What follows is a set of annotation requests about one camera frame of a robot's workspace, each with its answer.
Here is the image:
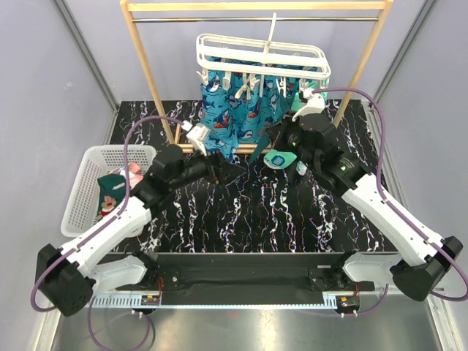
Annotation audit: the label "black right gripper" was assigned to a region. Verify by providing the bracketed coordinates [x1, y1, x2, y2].
[266, 110, 318, 172]

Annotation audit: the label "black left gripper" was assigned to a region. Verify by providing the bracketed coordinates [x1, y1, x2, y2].
[170, 141, 246, 191]

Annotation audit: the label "dark teal sock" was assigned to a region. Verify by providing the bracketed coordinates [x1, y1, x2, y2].
[249, 129, 279, 165]
[95, 173, 126, 221]

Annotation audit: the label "pink sock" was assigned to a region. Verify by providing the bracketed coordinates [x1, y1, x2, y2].
[129, 173, 143, 189]
[107, 162, 141, 175]

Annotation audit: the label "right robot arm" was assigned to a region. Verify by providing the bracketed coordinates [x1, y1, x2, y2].
[265, 113, 463, 301]

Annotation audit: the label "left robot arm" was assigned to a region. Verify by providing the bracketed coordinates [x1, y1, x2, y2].
[30, 145, 245, 317]

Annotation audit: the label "white plastic clip hanger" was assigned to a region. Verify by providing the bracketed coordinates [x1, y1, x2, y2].
[196, 14, 331, 91]

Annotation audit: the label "mint green sock left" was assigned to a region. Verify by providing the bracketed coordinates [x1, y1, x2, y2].
[264, 82, 323, 170]

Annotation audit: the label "mint green sock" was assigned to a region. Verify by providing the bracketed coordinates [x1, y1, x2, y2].
[264, 82, 323, 170]
[295, 161, 308, 176]

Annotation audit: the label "mint green sock right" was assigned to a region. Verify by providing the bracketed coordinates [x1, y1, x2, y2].
[295, 161, 308, 176]

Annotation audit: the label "wooden clothes rack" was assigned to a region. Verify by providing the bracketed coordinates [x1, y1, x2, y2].
[120, 0, 395, 184]

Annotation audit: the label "blue shark print shorts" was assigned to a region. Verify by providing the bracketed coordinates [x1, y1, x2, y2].
[199, 70, 300, 161]

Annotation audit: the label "white perforated plastic basket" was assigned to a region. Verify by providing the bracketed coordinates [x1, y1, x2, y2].
[60, 144, 156, 238]

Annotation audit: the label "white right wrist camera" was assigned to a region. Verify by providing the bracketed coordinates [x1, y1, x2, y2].
[291, 88, 325, 121]

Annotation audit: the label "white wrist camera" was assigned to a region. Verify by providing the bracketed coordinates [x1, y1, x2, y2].
[181, 121, 211, 156]
[291, 88, 325, 121]

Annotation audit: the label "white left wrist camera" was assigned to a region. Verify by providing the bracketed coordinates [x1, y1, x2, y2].
[181, 121, 211, 156]

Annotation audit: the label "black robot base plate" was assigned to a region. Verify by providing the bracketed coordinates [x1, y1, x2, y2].
[116, 252, 401, 309]

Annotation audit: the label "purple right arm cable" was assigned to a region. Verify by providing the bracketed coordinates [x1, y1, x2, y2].
[314, 86, 468, 315]

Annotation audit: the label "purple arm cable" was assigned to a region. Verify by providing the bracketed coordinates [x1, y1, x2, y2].
[29, 116, 191, 351]
[314, 86, 468, 315]

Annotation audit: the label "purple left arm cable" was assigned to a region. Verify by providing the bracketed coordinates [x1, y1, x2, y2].
[29, 116, 191, 351]

